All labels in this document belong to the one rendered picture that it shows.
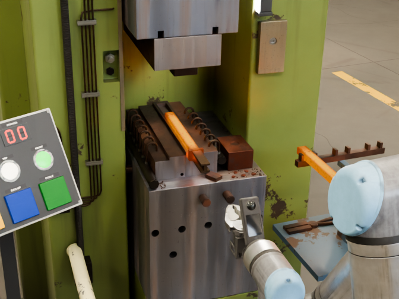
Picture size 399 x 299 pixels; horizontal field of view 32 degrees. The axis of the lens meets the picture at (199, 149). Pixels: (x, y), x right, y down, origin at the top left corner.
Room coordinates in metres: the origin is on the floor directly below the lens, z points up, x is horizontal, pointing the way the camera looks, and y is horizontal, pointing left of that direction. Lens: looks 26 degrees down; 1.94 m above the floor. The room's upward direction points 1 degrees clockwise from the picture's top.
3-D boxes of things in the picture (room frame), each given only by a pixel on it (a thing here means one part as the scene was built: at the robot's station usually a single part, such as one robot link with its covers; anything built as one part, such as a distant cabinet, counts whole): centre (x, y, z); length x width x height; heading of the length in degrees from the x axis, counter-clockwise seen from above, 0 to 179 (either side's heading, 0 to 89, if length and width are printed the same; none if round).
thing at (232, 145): (2.00, -0.11, 0.95); 0.12 x 0.09 x 0.07; 18
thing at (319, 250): (1.87, -0.49, 0.71); 0.40 x 0.30 x 0.02; 111
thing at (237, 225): (1.44, -0.13, 0.97); 0.12 x 0.08 x 0.09; 18
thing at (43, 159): (1.64, 0.42, 1.09); 0.05 x 0.03 x 0.04; 108
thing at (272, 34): (2.11, -0.22, 1.27); 0.09 x 0.02 x 0.17; 108
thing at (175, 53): (2.09, 0.10, 1.32); 0.42 x 0.20 x 0.10; 18
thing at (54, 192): (1.61, 0.39, 1.01); 0.07 x 0.05 x 0.07; 133
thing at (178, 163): (2.09, 0.10, 0.96); 0.42 x 0.20 x 0.09; 18
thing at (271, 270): (1.28, -0.18, 0.98); 0.12 x 0.09 x 0.10; 18
